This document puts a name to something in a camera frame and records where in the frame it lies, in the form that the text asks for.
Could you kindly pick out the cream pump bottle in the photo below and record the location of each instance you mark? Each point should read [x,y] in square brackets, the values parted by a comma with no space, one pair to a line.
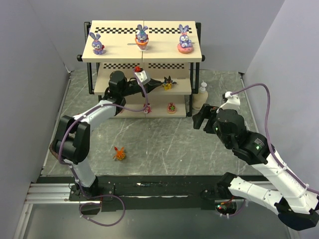
[201,97]

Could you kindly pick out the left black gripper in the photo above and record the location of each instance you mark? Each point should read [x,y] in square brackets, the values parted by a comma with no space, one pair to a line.
[145,87]

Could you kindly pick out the purple bunny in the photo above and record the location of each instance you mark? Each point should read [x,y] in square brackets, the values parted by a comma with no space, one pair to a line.
[185,45]
[142,38]
[98,47]

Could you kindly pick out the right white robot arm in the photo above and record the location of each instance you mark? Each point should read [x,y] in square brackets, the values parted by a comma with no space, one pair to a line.
[294,204]

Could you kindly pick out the black dragon toy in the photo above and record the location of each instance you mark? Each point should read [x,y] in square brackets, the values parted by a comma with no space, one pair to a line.
[168,83]

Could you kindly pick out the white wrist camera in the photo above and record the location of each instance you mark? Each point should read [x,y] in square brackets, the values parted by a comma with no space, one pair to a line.
[141,75]
[231,102]

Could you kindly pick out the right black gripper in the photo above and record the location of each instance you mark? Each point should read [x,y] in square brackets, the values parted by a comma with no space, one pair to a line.
[207,117]

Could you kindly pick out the orange fox toy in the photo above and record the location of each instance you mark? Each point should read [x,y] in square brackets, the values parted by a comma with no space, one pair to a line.
[120,154]

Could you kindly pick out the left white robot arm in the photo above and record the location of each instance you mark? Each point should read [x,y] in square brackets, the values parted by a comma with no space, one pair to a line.
[71,142]

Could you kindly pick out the pink strawberry tart toy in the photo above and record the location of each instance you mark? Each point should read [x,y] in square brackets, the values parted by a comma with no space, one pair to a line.
[171,108]

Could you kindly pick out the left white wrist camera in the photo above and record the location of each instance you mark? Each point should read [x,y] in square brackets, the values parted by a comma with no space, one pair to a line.
[141,75]

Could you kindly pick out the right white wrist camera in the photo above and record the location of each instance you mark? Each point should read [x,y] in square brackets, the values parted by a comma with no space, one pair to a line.
[231,102]

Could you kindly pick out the green and brown plush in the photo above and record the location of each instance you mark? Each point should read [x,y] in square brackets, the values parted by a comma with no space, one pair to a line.
[52,151]

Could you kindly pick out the beige three-tier shelf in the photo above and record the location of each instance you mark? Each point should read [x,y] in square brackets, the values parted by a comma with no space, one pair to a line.
[169,51]

